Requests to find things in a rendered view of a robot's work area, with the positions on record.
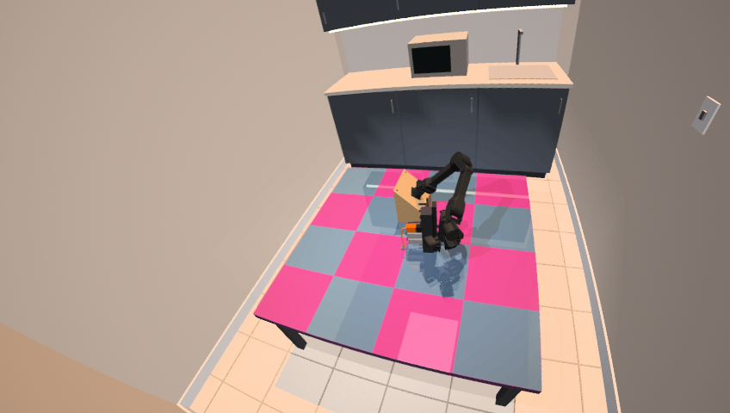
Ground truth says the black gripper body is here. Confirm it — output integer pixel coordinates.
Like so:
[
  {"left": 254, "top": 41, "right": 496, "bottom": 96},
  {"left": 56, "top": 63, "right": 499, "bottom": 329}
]
[{"left": 424, "top": 225, "right": 464, "bottom": 249}]

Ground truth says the orange power plug with cord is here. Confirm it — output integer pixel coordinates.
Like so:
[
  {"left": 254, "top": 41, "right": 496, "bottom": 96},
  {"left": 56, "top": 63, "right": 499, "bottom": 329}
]
[{"left": 401, "top": 225, "right": 422, "bottom": 247}]

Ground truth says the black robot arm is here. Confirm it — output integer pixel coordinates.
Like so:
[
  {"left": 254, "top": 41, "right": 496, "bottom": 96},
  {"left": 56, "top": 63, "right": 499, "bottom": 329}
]
[{"left": 411, "top": 151, "right": 473, "bottom": 250}]

